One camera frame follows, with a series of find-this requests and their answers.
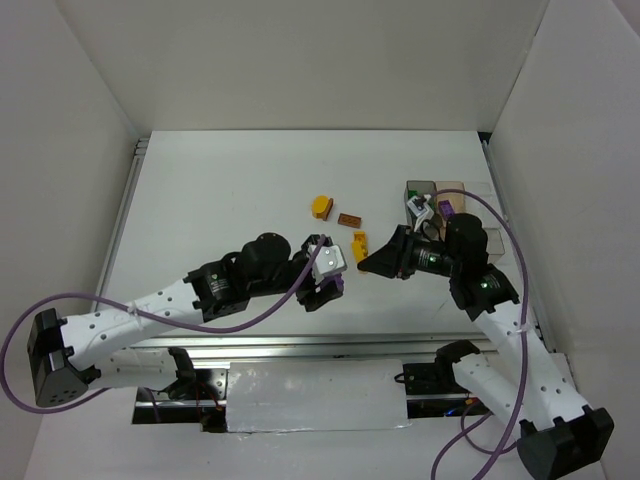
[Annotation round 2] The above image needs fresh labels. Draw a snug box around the purple round lego brick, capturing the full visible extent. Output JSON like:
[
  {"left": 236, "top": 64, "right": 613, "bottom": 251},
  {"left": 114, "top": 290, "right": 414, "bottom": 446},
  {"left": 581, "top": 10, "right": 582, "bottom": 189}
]
[{"left": 330, "top": 274, "right": 345, "bottom": 292}]

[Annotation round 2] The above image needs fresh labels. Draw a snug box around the yellow rectangular lego brick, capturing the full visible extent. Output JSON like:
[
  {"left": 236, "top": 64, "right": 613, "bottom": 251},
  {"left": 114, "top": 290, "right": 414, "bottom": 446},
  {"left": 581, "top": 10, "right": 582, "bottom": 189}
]
[{"left": 351, "top": 240, "right": 369, "bottom": 263}]

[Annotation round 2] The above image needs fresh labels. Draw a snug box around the purple butterfly lego brick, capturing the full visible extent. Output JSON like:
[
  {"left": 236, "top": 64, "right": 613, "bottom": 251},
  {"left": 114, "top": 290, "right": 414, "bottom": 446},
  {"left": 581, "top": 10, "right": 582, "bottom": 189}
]
[{"left": 438, "top": 200, "right": 456, "bottom": 221}]

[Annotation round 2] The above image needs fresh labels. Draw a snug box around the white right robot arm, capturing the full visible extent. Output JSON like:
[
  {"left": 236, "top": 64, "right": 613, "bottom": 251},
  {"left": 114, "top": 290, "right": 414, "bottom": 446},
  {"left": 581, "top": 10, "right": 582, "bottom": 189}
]
[{"left": 358, "top": 213, "right": 614, "bottom": 479}]

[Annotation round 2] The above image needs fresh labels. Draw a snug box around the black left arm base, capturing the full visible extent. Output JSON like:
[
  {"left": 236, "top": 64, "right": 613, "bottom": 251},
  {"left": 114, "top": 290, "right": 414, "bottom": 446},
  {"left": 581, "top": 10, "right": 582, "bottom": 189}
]
[{"left": 137, "top": 347, "right": 228, "bottom": 401}]

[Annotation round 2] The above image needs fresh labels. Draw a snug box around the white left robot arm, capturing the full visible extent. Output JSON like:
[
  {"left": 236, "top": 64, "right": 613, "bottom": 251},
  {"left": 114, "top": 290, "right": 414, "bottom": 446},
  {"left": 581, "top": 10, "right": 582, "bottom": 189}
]
[{"left": 27, "top": 233, "right": 347, "bottom": 408}]

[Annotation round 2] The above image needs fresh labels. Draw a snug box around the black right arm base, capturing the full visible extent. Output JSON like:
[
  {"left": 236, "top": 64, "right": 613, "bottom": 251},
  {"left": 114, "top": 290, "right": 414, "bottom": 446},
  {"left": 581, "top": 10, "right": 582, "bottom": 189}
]
[{"left": 394, "top": 362, "right": 472, "bottom": 397}]

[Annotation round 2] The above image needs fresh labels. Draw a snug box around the brown flat lego brick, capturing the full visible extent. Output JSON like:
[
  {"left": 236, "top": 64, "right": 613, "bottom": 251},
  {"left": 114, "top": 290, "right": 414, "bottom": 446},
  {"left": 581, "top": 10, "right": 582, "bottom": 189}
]
[{"left": 337, "top": 213, "right": 362, "bottom": 229}]

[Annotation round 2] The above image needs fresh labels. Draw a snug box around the brown flat lego plate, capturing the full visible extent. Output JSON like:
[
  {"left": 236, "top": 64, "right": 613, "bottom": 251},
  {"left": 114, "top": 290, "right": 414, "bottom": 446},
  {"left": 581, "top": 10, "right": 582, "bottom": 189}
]
[{"left": 321, "top": 198, "right": 334, "bottom": 221}]

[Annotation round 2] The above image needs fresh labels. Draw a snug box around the clear transparent bin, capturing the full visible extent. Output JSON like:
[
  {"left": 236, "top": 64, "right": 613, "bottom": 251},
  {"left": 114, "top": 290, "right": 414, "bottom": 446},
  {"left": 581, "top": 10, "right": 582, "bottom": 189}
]
[{"left": 463, "top": 182, "right": 505, "bottom": 264}]

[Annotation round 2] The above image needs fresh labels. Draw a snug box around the yellow round lego brick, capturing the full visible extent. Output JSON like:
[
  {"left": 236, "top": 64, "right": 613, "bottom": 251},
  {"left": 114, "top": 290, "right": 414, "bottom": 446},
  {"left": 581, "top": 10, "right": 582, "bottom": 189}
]
[{"left": 311, "top": 195, "right": 330, "bottom": 219}]

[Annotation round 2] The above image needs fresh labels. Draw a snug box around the white foil board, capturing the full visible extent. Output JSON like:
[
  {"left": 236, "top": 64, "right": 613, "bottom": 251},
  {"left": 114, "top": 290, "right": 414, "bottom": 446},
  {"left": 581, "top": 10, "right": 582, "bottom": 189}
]
[{"left": 226, "top": 360, "right": 409, "bottom": 433}]

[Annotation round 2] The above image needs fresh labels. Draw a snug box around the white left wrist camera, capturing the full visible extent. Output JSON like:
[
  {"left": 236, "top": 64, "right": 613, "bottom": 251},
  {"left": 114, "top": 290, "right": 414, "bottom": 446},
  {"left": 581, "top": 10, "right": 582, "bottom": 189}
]
[{"left": 308, "top": 245, "right": 348, "bottom": 285}]

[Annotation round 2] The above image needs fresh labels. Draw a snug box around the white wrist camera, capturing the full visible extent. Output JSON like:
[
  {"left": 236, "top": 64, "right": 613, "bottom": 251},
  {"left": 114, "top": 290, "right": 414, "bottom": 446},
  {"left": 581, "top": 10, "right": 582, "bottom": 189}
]
[
  {"left": 308, "top": 245, "right": 348, "bottom": 285},
  {"left": 406, "top": 194, "right": 434, "bottom": 229}
]

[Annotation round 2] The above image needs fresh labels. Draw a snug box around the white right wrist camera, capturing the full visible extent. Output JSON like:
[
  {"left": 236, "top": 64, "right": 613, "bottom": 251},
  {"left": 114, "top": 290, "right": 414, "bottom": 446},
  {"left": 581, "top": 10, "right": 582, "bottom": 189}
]
[{"left": 406, "top": 194, "right": 434, "bottom": 229}]

